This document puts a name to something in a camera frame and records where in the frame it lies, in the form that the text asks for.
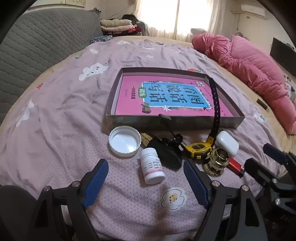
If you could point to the black and yellow wristwatch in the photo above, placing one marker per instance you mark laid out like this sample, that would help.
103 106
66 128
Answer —
198 148

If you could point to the black faceted case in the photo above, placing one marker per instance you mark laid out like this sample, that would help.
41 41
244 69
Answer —
168 155

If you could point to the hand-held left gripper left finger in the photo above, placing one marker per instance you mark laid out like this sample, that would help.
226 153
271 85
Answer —
98 183

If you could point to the white curtain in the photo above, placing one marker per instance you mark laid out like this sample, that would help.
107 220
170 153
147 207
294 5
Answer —
208 14

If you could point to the purple printed bedsheet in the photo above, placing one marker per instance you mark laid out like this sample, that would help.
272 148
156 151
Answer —
69 92

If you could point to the white earbuds case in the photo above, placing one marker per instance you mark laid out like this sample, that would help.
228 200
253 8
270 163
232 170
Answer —
227 142

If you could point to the white air conditioner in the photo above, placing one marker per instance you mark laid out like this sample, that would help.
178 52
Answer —
253 9

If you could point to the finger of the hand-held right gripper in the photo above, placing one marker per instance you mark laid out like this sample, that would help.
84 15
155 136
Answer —
256 170
275 154

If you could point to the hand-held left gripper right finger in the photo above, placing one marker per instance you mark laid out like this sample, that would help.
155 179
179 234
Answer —
196 185

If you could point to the white jar lid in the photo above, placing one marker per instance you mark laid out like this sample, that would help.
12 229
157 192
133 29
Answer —
124 141

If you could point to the pink quilt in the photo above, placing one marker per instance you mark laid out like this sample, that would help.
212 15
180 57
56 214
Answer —
242 60

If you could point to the white pill bottle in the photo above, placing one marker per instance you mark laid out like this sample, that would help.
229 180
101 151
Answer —
151 166

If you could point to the grey cardboard box tray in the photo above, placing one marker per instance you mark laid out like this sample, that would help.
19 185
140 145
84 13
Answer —
138 121

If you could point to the black television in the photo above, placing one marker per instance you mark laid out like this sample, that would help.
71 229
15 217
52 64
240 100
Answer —
282 55

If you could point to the grey quilted headboard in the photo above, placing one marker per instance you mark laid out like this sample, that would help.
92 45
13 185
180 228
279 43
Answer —
34 46

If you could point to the red and black lighter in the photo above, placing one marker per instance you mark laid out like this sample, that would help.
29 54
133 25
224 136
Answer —
235 165

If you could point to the pile of folded clothes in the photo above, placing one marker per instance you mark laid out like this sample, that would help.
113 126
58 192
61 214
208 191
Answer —
115 24

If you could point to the dark floral cloth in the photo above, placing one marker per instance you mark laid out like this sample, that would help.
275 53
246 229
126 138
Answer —
100 39

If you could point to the black hair clip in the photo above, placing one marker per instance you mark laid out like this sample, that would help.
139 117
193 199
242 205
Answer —
177 138

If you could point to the small dark box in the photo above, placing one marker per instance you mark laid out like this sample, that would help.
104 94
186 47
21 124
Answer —
262 104

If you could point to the pink book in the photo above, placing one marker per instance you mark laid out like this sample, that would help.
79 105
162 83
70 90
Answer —
129 97

